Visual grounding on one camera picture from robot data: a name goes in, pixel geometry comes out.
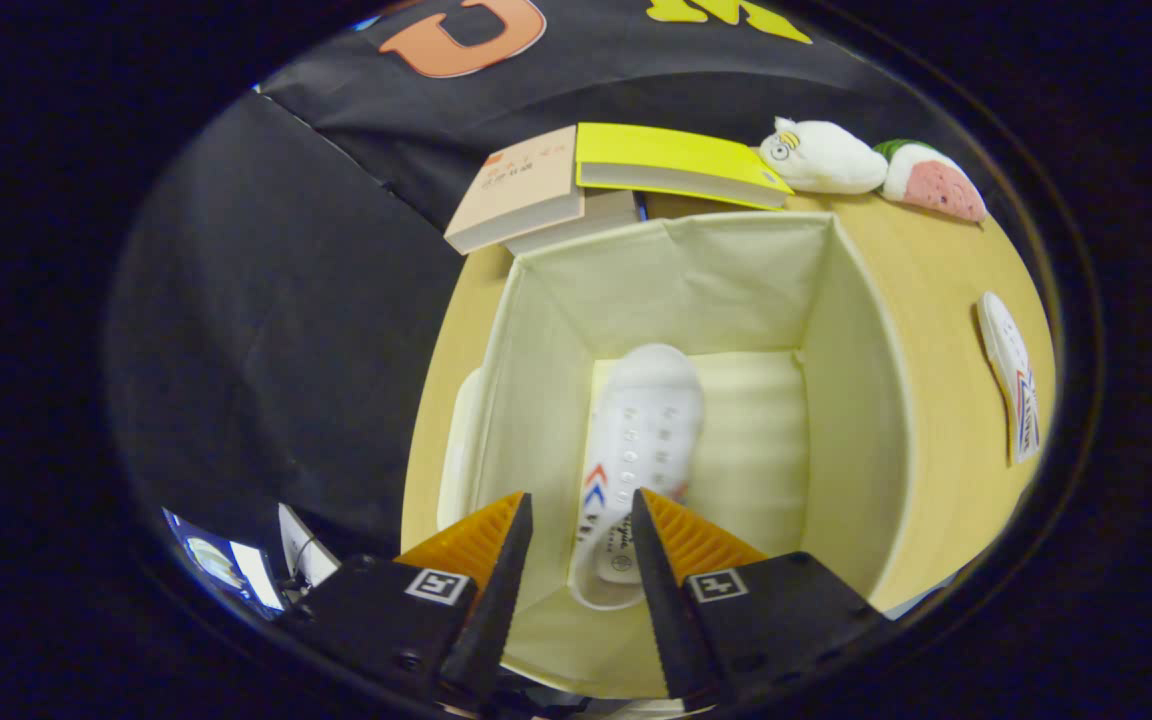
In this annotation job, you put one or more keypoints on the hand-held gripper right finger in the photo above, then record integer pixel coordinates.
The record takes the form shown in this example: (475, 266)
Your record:
(666, 620)

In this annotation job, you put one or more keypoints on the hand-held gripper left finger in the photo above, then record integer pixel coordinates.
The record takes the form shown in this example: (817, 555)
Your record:
(496, 610)

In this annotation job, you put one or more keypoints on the white canvas shoe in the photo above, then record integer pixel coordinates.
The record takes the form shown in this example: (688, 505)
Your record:
(646, 420)
(1006, 360)

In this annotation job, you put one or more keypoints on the cream fabric storage box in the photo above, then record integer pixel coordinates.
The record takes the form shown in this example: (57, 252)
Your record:
(716, 280)

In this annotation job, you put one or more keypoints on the white printed sheet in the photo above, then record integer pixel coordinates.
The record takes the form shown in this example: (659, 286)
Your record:
(306, 545)

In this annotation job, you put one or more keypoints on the lit display screen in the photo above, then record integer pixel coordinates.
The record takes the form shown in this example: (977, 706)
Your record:
(221, 565)

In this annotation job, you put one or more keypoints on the black backdrop cloth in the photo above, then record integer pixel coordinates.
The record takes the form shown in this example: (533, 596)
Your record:
(286, 330)

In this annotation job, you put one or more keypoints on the grey book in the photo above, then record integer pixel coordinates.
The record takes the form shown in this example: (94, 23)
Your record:
(586, 222)

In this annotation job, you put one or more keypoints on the beige book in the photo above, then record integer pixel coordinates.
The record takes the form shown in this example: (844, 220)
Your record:
(516, 190)

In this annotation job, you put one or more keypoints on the yellow book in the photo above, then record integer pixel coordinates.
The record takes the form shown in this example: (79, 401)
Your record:
(666, 155)

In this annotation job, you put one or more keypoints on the white plush toy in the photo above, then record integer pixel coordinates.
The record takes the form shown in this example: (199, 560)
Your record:
(826, 160)

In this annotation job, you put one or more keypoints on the watermelon slice plush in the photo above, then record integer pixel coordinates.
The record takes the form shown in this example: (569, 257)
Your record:
(936, 185)

